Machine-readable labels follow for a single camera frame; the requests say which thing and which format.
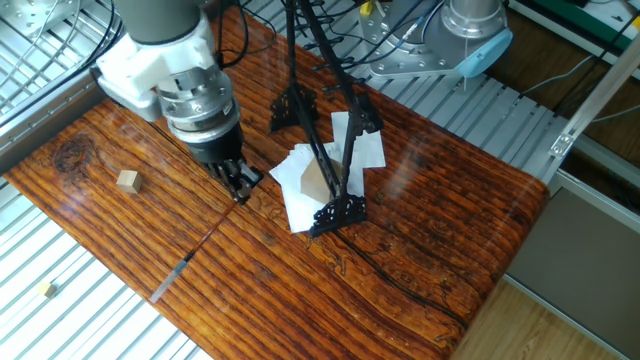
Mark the white aluminium frame post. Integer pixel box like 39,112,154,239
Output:
547,35,640,161

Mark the grey robot base column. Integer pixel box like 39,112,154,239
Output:
442,0,507,41

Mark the small wooden cube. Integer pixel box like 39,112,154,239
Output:
116,169,140,193

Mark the thin calligraphy brush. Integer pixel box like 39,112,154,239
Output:
150,196,247,302

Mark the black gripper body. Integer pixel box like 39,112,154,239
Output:
185,122,246,167

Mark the green board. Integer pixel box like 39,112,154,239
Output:
574,0,640,51

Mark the large wooden block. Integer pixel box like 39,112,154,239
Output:
302,160,347,203

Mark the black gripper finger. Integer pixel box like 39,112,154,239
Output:
214,160,251,204
232,157,265,191

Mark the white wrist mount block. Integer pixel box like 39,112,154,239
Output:
96,30,223,123

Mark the black metal pen rack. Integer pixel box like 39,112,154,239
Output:
268,0,388,240

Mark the white paper sheet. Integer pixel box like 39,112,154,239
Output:
268,142,336,201
329,109,387,170
284,180,367,234

